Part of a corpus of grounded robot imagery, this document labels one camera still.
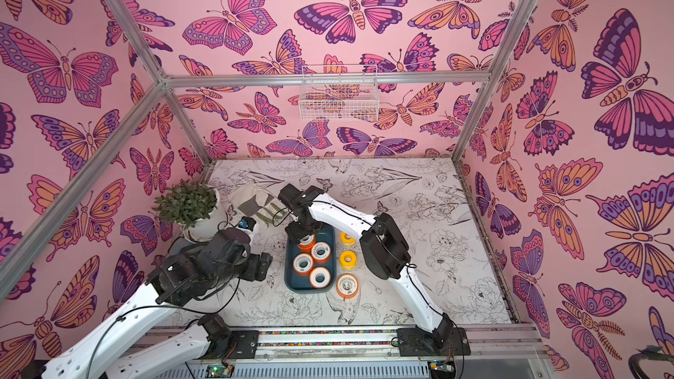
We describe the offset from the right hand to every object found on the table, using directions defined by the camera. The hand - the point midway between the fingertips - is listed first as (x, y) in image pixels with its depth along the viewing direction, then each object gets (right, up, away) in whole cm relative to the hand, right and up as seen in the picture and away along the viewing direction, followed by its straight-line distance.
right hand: (298, 237), depth 89 cm
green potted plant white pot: (-32, +11, -8) cm, 35 cm away
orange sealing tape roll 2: (+8, -5, 0) cm, 9 cm away
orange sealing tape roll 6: (+17, -14, -5) cm, 23 cm away
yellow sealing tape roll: (+17, -2, +5) cm, 17 cm away
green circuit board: (-18, -32, -18) cm, 42 cm away
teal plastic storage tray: (0, -13, -6) cm, 15 cm away
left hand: (-7, -1, -17) cm, 18 cm away
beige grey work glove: (-20, +12, +16) cm, 28 cm away
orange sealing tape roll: (+3, -2, 0) cm, 3 cm away
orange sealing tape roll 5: (+17, -7, -1) cm, 18 cm away
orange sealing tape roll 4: (+8, -12, -4) cm, 15 cm away
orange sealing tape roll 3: (+2, -9, -2) cm, 9 cm away
